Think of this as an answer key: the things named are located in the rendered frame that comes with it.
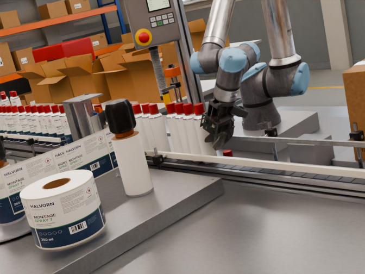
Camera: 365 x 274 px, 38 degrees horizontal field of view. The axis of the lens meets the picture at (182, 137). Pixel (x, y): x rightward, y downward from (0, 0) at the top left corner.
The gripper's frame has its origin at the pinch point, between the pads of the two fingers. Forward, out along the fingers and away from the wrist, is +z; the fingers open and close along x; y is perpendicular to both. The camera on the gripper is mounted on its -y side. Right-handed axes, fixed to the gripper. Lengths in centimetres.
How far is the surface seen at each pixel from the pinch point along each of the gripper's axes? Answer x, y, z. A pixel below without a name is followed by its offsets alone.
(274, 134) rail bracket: 14.2, -8.7, -10.4
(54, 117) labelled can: -93, 3, 42
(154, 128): -27.0, 3.2, 7.8
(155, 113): -29.0, 1.6, 3.1
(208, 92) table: -115, -137, 86
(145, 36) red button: -40.2, 0.3, -22.4
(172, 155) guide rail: -14.6, 4.9, 11.4
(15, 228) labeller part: -20, 63, 16
